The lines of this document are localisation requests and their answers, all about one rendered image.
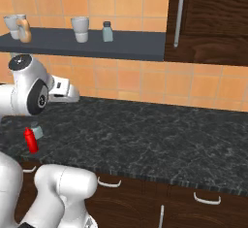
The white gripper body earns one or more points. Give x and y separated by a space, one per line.
71 94

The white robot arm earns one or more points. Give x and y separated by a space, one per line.
19 89

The grey shaker with dark cap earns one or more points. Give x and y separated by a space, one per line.
38 131
107 33

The red condiment bottle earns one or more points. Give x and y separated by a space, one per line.
31 141

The dark brown lower cabinet door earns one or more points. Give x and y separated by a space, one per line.
129 214

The dark brown cabinet door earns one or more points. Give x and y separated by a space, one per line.
129 214
216 21

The grey cup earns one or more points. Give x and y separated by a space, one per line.
22 16
11 25
80 28

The dark brown drawer front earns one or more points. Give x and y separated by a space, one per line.
139 189
30 177
226 211

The dark grey wall shelf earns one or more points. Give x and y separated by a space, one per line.
97 49

